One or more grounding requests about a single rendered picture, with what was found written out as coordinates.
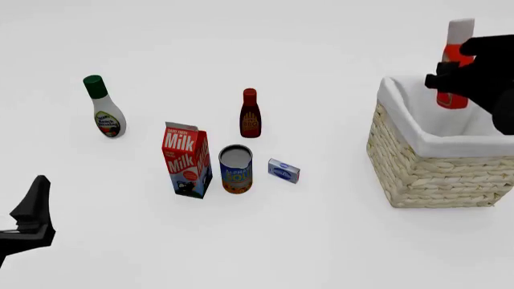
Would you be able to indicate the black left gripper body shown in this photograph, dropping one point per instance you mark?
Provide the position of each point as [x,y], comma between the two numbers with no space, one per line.
[24,242]

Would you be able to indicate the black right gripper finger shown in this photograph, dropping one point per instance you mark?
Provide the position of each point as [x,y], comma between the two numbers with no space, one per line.
[470,46]
[447,77]

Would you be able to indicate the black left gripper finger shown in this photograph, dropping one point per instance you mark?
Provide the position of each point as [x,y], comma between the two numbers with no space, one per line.
[33,204]

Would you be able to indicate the woven basket with white liner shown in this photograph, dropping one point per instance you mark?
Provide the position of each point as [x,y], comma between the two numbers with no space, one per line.
[433,171]

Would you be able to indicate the white ranch dressing bottle green cap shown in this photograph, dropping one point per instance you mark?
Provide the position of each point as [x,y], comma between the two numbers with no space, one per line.
[105,114]

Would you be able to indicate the dark red BBQ sauce bottle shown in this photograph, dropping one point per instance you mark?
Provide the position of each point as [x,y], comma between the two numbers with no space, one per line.
[250,117]

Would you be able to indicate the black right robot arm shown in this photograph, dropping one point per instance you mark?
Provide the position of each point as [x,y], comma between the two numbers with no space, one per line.
[500,87]

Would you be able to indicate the red and white milk carton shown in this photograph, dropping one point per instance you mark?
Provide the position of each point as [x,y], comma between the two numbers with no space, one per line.
[185,159]

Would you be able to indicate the blue alphabet soup can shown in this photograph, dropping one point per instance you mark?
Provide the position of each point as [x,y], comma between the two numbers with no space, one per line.
[235,171]

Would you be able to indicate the small silver blue printed box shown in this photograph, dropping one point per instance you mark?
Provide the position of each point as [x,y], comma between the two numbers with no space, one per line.
[283,170]

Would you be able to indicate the red ketchup bottle white cap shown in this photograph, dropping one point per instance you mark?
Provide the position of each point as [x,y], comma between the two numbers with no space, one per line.
[455,55]

